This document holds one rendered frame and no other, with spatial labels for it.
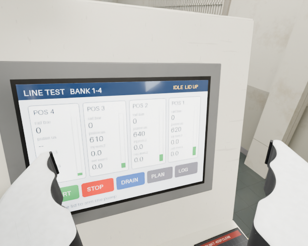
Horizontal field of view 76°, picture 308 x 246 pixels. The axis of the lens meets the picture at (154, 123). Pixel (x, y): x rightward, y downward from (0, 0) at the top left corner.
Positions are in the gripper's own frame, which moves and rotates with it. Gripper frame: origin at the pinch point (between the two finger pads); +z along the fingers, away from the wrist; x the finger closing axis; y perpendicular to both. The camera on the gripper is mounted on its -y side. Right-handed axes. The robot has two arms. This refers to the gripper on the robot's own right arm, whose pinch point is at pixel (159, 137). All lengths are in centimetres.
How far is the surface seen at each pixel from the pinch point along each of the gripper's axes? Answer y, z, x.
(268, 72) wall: 53, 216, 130
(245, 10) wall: -12, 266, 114
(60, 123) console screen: 9.6, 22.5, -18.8
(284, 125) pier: 95, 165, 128
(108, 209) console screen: 31.6, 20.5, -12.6
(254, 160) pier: 149, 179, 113
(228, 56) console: 1.9, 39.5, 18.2
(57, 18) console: -8.3, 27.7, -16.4
